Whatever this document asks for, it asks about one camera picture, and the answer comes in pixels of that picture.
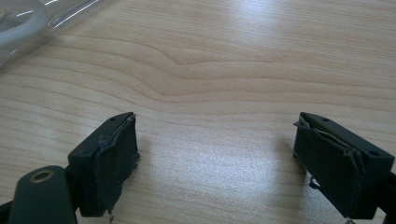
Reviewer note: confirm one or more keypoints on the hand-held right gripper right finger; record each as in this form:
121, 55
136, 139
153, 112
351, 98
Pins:
339, 168

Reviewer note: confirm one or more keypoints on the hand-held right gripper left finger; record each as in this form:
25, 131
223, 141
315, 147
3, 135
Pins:
106, 165

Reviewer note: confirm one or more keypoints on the clear plastic container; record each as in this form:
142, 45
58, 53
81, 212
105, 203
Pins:
28, 25

